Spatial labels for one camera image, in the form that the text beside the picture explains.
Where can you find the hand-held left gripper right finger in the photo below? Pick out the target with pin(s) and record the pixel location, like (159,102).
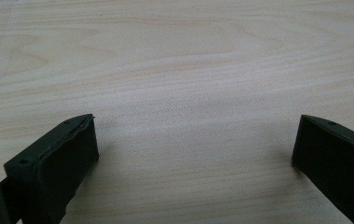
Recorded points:
(336,168)

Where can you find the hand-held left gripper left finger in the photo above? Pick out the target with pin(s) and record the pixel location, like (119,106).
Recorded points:
(56,168)

